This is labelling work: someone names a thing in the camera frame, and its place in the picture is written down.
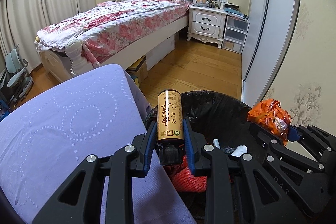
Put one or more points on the white sliding wardrobe door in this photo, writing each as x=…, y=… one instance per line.
x=267, y=16

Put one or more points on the light blue desk chair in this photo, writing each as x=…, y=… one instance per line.
x=18, y=77

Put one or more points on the yellow plush toy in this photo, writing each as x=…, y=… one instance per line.
x=37, y=39

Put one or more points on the clear plastic drawer unit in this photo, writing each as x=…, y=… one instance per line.
x=235, y=35

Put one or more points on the white nightstand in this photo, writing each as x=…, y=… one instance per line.
x=206, y=24

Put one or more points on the red foam fruit net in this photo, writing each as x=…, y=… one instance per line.
x=187, y=179

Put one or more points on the white storage box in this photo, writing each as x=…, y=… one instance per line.
x=161, y=52

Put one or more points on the stack of papers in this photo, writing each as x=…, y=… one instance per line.
x=236, y=11

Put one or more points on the trash bin with black bag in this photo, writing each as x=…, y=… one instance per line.
x=210, y=119

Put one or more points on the white tissue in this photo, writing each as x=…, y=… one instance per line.
x=240, y=151

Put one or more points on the orange crinkled snack wrapper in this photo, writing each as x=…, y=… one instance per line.
x=265, y=116

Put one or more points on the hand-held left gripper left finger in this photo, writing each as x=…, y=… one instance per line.
x=149, y=150

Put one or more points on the pink floral blanket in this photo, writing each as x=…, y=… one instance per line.
x=118, y=22

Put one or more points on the brown bottle with gold label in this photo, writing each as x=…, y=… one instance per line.
x=170, y=119

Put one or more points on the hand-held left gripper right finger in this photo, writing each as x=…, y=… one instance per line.
x=189, y=150

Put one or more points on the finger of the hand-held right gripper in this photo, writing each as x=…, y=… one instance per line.
x=293, y=133
x=262, y=137

